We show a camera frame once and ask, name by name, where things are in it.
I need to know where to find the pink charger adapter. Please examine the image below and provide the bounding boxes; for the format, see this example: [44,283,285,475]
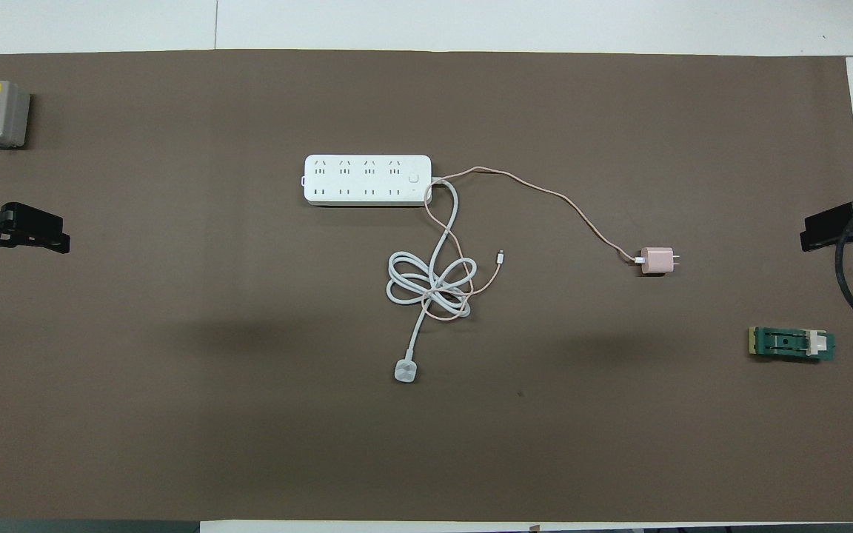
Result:
[640,246,681,276]

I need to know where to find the pink charging cable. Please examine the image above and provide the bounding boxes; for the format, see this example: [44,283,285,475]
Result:
[424,167,646,321]

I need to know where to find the white power strip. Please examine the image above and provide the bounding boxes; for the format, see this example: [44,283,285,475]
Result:
[303,153,433,208]

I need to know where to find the brown paper table mat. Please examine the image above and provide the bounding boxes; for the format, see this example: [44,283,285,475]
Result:
[0,49,853,523]

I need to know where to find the green knife switch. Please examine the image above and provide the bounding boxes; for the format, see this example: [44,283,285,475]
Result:
[748,326,837,363]

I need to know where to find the grey on-off switch box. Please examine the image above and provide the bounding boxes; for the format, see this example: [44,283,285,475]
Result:
[0,79,31,150]

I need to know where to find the white power cord with plug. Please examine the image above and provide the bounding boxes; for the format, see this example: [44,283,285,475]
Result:
[386,176,481,383]

